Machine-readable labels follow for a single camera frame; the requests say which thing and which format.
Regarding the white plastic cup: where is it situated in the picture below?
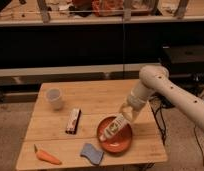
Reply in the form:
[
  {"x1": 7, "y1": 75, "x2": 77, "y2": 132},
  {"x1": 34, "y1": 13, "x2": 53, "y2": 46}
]
[{"x1": 45, "y1": 88, "x2": 63, "y2": 110}]

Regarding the chocolate bar package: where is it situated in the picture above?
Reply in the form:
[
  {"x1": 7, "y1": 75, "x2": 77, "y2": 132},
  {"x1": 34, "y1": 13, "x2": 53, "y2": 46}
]
[{"x1": 65, "y1": 108, "x2": 81, "y2": 134}]

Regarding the white bottle with label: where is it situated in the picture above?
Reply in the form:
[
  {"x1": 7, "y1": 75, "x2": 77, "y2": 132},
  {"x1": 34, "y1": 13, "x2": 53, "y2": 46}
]
[{"x1": 99, "y1": 114, "x2": 128, "y2": 142}]

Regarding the black box on right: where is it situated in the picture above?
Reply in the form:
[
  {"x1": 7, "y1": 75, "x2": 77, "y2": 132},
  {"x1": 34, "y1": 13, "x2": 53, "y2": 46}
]
[{"x1": 161, "y1": 44, "x2": 204, "y2": 75}]

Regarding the wooden table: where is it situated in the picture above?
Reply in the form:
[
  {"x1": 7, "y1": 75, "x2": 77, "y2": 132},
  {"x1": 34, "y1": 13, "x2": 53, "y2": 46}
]
[{"x1": 16, "y1": 80, "x2": 167, "y2": 171}]

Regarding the black cable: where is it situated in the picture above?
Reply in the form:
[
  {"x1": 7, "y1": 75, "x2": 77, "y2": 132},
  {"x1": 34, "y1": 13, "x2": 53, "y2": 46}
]
[{"x1": 151, "y1": 98, "x2": 168, "y2": 146}]

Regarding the orange ceramic bowl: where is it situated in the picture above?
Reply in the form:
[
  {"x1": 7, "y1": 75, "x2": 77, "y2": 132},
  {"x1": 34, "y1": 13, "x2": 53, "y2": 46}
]
[{"x1": 97, "y1": 116, "x2": 133, "y2": 154}]

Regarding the long wooden shelf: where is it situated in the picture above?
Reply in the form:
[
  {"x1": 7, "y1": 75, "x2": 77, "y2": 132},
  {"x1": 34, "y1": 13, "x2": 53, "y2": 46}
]
[{"x1": 0, "y1": 0, "x2": 204, "y2": 27}]

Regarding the orange toy carrot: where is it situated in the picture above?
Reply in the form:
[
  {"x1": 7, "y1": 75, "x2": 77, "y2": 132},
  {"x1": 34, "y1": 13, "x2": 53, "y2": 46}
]
[{"x1": 34, "y1": 146, "x2": 62, "y2": 165}]

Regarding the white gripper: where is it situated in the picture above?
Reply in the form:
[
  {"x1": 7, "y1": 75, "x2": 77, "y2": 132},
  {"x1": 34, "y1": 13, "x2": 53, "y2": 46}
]
[{"x1": 119, "y1": 95, "x2": 148, "y2": 123}]

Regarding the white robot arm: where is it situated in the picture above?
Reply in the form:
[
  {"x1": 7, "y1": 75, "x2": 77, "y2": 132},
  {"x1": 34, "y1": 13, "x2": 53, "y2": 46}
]
[{"x1": 119, "y1": 65, "x2": 204, "y2": 132}]

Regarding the blue sponge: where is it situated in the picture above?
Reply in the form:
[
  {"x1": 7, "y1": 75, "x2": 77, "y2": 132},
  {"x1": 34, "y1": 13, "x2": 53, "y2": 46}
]
[{"x1": 80, "y1": 143, "x2": 104, "y2": 165}]

